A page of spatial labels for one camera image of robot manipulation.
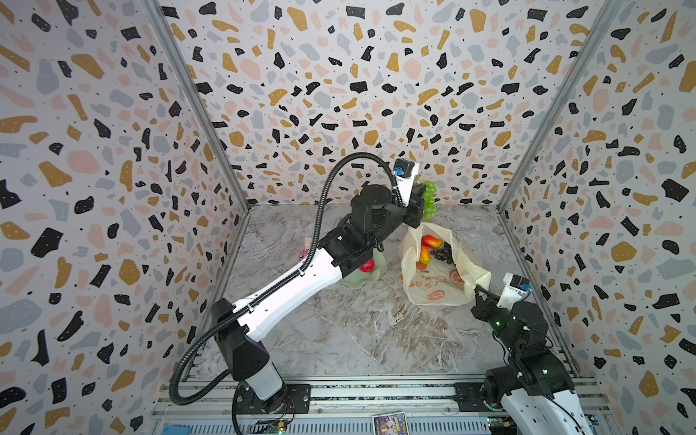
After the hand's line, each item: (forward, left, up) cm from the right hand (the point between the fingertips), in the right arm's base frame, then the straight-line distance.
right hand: (477, 288), depth 75 cm
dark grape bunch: (+24, +2, -16) cm, 29 cm away
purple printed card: (-30, +24, -17) cm, 42 cm away
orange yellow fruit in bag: (+21, +10, -15) cm, 28 cm away
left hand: (+10, +17, +28) cm, 35 cm away
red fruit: (+16, +31, -14) cm, 38 cm away
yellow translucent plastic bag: (+18, +6, -20) cm, 28 cm away
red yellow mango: (+29, +6, -16) cm, 34 cm away
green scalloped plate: (+14, +34, -19) cm, 41 cm away
